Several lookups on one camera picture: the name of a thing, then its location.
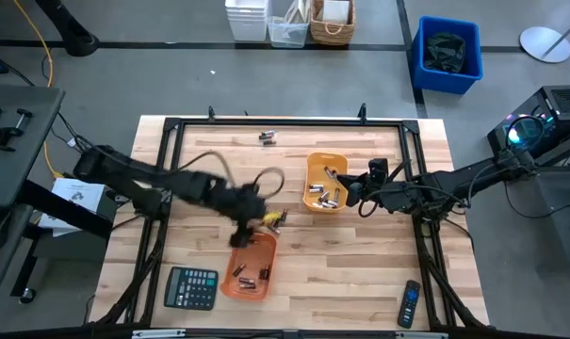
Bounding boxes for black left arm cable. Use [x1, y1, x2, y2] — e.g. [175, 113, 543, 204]
[178, 149, 286, 202]

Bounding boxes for yellow cable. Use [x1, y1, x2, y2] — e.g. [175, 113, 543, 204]
[11, 0, 65, 180]

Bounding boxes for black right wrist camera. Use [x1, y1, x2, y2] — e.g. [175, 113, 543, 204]
[367, 157, 389, 183]

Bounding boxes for black desk calculator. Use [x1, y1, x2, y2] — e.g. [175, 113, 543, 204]
[163, 266, 220, 311]

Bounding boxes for clear plastic container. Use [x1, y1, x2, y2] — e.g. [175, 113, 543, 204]
[267, 0, 312, 49]

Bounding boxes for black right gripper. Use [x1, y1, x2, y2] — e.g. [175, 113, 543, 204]
[335, 173, 411, 211]

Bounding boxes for yellow plastic bin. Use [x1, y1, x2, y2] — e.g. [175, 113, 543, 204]
[301, 151, 350, 214]

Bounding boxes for dark grey desk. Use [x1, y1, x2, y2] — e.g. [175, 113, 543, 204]
[0, 84, 115, 326]

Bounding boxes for black aluminium table frame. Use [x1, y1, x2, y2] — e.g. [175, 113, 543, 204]
[84, 103, 493, 339]

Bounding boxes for white stacked plastic bins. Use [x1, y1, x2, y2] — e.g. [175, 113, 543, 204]
[224, 0, 270, 42]

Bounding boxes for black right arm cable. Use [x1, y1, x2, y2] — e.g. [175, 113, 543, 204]
[357, 159, 519, 220]

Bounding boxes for white box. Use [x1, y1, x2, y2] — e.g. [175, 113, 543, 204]
[321, 0, 351, 24]

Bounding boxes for workbench with grey legs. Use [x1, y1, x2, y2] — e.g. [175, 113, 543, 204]
[503, 134, 570, 277]

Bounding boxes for black computer tower RGB lights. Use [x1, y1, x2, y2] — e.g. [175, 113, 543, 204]
[486, 84, 570, 161]

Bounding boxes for woven wicker basket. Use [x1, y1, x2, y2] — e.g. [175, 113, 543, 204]
[310, 0, 357, 47]

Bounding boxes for dark crumpled cloth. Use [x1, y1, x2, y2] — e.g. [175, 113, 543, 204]
[423, 31, 467, 74]

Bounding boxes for white round base floor stand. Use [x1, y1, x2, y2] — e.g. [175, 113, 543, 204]
[519, 12, 570, 65]

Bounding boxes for black floor cables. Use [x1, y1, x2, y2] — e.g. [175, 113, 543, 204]
[39, 51, 125, 187]

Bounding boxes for blue plastic bin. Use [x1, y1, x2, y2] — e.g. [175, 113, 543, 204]
[410, 15, 484, 95]

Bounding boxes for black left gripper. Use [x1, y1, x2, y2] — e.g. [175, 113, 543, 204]
[215, 182, 269, 250]

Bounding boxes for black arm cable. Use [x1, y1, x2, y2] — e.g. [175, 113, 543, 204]
[178, 149, 286, 202]
[357, 159, 519, 220]

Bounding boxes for silver metal bracket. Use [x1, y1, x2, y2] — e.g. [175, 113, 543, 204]
[132, 329, 187, 339]
[396, 331, 449, 339]

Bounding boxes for orange plastic bin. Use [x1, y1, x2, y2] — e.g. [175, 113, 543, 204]
[220, 231, 279, 302]

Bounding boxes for black remote control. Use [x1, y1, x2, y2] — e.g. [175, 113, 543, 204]
[397, 279, 422, 330]

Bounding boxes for black stand leg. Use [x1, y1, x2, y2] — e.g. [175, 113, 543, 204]
[33, 0, 102, 58]

